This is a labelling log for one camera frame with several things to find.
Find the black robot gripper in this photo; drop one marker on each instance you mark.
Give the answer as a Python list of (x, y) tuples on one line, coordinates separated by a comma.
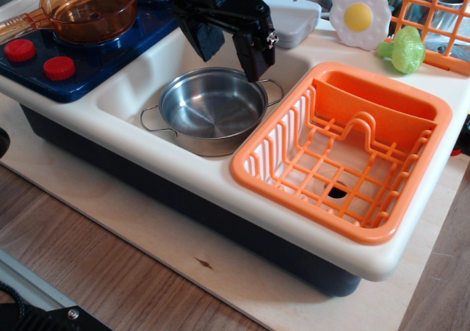
[(203, 22)]

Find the stainless steel pan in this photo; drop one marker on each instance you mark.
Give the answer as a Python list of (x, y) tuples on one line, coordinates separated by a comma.
[(210, 111)]

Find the cream toy kitchen sink unit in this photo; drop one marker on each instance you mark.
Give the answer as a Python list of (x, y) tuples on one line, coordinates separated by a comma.
[(108, 116)]

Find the orange plastic drying rack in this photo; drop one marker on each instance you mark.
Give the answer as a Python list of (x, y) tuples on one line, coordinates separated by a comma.
[(347, 149)]

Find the grey toy faucet base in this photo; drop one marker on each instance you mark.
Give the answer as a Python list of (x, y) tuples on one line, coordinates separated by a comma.
[(293, 20)]

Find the toy fried egg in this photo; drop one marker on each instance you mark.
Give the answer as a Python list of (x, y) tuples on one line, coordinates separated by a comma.
[(361, 23)]

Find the amber transparent saucepan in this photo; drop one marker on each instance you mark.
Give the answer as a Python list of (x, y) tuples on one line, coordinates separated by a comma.
[(74, 21)]

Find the blue toy stove top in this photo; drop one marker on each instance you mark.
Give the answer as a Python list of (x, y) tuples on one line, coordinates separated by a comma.
[(94, 63)]

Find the red stove knob right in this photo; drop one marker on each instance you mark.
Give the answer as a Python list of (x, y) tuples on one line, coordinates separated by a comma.
[(59, 68)]

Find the red stove knob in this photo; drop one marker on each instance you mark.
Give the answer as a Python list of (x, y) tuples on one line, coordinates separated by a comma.
[(59, 68), (20, 50)]

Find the green toy broccoli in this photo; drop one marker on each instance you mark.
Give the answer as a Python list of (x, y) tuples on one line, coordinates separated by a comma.
[(407, 52)]

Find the orange plastic grid basket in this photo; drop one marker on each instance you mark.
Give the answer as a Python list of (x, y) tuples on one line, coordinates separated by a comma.
[(440, 25)]

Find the red stove knob left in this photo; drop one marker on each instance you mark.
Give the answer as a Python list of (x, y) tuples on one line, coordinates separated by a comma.
[(20, 50)]

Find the light wooden base board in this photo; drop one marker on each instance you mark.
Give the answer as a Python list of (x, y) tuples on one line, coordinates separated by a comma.
[(137, 265)]

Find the black bracket with screw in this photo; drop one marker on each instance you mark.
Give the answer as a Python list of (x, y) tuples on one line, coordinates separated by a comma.
[(18, 315)]

